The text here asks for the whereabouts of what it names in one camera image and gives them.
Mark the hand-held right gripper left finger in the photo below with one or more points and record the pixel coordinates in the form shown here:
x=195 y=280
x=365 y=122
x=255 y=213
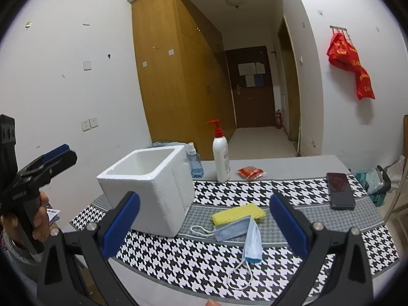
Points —
x=122 y=226

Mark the white wall light switch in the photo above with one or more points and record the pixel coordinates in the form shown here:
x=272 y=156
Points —
x=93 y=122

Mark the person's left hand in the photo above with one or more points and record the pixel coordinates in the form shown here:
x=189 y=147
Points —
x=42 y=220

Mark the blue paper notice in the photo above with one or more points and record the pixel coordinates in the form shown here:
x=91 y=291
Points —
x=259 y=80

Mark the white foam box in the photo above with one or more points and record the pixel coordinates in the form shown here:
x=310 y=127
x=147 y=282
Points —
x=153 y=197

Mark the red fire extinguisher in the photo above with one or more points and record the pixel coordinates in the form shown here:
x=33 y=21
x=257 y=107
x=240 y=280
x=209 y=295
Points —
x=279 y=121

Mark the wooden side door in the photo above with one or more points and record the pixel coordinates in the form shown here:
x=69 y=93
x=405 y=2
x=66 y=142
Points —
x=291 y=95

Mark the wooden wardrobe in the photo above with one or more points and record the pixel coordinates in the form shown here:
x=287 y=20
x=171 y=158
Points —
x=165 y=86

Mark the person's right hand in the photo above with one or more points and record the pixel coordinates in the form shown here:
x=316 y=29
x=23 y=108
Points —
x=212 y=303

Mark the round ceiling lamp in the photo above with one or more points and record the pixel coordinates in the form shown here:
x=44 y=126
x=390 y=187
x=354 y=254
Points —
x=234 y=0

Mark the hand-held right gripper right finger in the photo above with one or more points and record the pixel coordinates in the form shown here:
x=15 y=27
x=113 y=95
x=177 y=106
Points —
x=288 y=226

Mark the white paper notice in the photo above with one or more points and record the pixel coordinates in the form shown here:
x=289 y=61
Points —
x=257 y=68
x=250 y=81
x=244 y=69

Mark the dark brown entry door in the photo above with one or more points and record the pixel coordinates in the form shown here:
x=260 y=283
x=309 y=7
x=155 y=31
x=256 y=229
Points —
x=255 y=108

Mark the blue spray bottle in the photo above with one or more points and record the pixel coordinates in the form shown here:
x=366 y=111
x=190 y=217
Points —
x=196 y=165

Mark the grey-blue cloth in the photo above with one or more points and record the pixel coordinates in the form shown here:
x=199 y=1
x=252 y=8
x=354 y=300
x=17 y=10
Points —
x=165 y=143

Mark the red snack packet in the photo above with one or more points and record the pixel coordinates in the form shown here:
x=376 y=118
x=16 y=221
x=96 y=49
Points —
x=251 y=172

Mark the printed paper leaflet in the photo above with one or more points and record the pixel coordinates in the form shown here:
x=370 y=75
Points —
x=53 y=216

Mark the white pump bottle red top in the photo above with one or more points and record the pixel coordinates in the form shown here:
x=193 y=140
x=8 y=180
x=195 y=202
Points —
x=221 y=159

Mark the black smartphone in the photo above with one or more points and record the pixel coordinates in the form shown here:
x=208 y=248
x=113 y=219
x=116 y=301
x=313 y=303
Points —
x=341 y=191

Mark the houndstooth tablecloth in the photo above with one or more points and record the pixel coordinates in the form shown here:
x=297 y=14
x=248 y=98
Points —
x=191 y=261

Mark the red hanging bag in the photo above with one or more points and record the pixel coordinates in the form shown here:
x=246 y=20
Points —
x=342 y=54

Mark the white square wall panel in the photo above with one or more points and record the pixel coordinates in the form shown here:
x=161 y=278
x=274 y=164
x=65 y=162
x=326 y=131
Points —
x=87 y=65

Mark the metal wall hook rack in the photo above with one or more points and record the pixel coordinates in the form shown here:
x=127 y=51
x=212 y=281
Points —
x=339 y=27

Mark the grey face mask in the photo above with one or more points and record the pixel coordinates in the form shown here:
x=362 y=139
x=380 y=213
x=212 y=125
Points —
x=231 y=231

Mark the teal cardboard box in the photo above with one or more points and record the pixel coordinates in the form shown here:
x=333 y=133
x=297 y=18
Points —
x=369 y=181

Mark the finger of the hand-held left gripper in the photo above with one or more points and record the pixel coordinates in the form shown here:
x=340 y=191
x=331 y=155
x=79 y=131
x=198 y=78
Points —
x=57 y=151
x=63 y=162

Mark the yellow sponge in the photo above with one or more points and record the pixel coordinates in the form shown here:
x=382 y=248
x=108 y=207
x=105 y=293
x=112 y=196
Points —
x=237 y=214

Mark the person's left forearm grey sleeve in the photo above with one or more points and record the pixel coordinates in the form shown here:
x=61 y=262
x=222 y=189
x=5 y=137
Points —
x=16 y=264

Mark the white wall outlet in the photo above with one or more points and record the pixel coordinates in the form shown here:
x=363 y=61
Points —
x=85 y=125

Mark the blue face mask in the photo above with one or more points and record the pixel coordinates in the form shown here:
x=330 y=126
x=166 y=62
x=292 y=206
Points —
x=253 y=245

